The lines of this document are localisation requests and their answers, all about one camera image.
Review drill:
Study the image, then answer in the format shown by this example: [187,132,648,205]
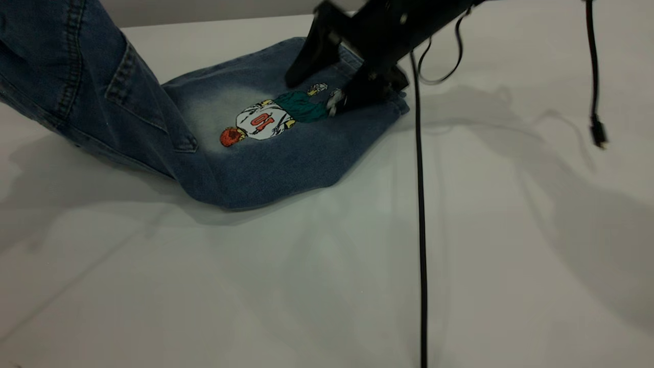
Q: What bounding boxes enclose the black braided cable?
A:
[410,50,429,368]

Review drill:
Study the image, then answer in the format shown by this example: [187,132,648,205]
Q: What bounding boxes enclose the black cable with plug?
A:
[585,0,609,149]

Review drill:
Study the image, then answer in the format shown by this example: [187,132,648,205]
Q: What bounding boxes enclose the thin black looped cable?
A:
[418,9,464,85]

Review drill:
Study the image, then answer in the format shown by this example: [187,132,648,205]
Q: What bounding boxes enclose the white-marked right gripper finger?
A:
[327,64,409,116]

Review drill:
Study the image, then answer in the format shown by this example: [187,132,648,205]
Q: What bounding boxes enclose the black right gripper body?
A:
[340,0,476,72]

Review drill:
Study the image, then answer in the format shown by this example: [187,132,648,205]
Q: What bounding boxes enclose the blue denim kids jeans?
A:
[0,0,410,211]

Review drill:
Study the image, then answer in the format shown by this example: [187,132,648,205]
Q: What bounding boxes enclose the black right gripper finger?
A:
[285,2,354,88]

